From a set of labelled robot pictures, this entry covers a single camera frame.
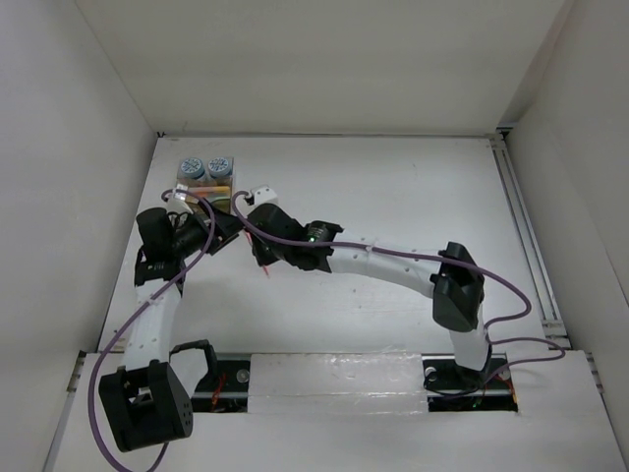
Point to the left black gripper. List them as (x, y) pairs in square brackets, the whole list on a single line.
[(226, 229)]

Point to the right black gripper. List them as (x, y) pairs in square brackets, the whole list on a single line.
[(263, 258)]

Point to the pink thin pen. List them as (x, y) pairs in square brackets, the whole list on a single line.
[(251, 242)]

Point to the blue slime jar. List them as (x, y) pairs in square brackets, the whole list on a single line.
[(220, 171), (192, 169)]

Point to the orange cap grey highlighter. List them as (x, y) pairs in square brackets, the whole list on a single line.
[(206, 189)]

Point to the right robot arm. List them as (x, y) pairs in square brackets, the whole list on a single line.
[(452, 282)]

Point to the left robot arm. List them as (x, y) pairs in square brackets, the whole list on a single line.
[(148, 400)]

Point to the wooden clear organizer container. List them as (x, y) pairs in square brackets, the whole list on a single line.
[(221, 201)]

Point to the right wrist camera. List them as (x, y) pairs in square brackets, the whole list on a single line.
[(262, 195)]

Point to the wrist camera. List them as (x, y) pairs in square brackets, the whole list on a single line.
[(175, 201), (262, 195)]

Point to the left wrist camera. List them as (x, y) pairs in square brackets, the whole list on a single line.
[(175, 201)]

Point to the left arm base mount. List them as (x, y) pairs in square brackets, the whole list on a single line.
[(215, 383)]

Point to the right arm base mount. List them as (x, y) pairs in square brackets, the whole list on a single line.
[(453, 389)]

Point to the aluminium rail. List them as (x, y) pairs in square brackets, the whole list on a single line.
[(548, 310)]

